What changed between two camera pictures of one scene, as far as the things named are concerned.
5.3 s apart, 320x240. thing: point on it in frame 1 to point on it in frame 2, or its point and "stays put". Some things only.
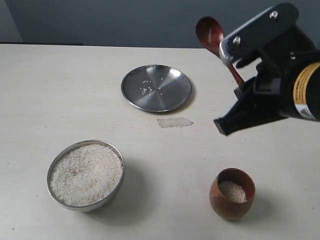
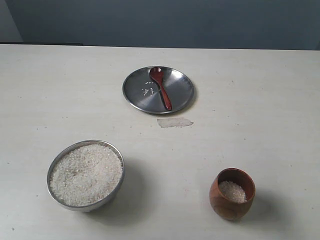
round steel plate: [156, 88] stays put
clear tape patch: [174, 122] stays put
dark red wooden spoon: [211, 34] to [156, 73]
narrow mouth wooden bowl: [231, 192] stays put
